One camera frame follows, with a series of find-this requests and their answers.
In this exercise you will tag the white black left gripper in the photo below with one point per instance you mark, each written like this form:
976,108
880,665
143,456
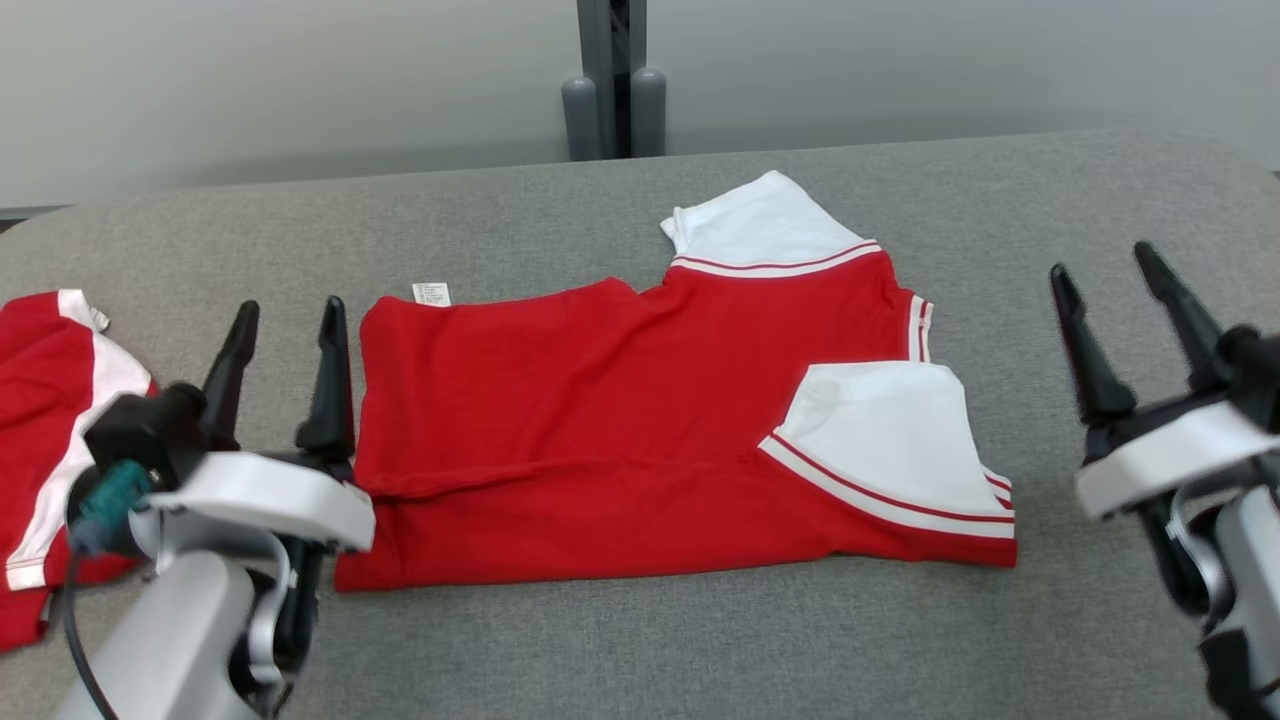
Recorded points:
270,495

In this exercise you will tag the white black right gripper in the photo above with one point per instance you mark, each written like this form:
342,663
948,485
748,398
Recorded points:
1160,460

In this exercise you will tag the red Bulls 23 shorts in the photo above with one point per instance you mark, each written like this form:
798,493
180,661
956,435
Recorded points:
40,380

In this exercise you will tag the red white-sleeved t-shirt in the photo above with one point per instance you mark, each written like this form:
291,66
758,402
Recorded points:
600,420

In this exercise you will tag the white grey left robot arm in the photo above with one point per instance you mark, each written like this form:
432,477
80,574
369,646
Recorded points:
170,640

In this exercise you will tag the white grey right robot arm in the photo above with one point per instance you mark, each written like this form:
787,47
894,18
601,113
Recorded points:
1250,560

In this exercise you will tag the grey fabric sofa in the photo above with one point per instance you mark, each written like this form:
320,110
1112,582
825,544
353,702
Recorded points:
700,650

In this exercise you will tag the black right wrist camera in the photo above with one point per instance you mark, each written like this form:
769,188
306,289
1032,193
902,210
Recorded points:
1255,370

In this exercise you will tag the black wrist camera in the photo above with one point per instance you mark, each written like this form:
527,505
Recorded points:
140,435
1255,370

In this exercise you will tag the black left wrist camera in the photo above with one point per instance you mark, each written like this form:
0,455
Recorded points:
140,435

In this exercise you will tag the grey rounded post foot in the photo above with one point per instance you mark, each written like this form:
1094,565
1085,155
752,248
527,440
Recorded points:
648,115
581,120

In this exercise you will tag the dark grey partition post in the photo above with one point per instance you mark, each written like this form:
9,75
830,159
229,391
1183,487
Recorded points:
595,40

